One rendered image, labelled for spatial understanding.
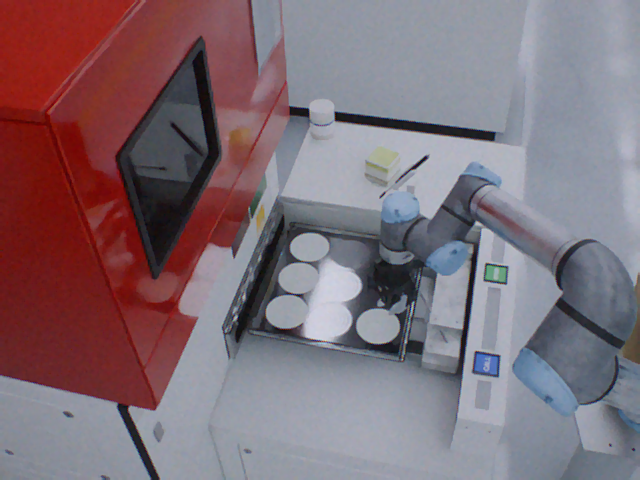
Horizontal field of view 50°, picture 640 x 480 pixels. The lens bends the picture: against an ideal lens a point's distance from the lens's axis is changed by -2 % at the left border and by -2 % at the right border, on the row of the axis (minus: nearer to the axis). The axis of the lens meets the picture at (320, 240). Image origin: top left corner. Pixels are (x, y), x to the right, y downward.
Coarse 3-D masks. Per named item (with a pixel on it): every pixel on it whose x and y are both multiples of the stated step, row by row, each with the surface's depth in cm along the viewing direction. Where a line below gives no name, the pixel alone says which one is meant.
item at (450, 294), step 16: (464, 272) 177; (448, 288) 174; (464, 288) 174; (432, 304) 170; (448, 304) 170; (464, 304) 170; (432, 336) 164; (448, 336) 164; (432, 368) 160; (448, 368) 159
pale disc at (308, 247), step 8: (296, 240) 184; (304, 240) 184; (312, 240) 184; (320, 240) 184; (296, 248) 182; (304, 248) 182; (312, 248) 182; (320, 248) 182; (296, 256) 180; (304, 256) 180; (312, 256) 180; (320, 256) 180
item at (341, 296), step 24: (288, 240) 184; (336, 240) 184; (360, 240) 183; (288, 264) 178; (312, 264) 178; (336, 264) 178; (360, 264) 178; (336, 288) 172; (360, 288) 172; (264, 312) 168; (312, 312) 167; (336, 312) 167; (360, 312) 167; (312, 336) 162; (336, 336) 162; (360, 336) 162
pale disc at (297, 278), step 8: (296, 264) 178; (304, 264) 178; (288, 272) 176; (296, 272) 176; (304, 272) 176; (312, 272) 176; (280, 280) 175; (288, 280) 175; (296, 280) 174; (304, 280) 174; (312, 280) 174; (288, 288) 173; (296, 288) 173; (304, 288) 173; (312, 288) 173
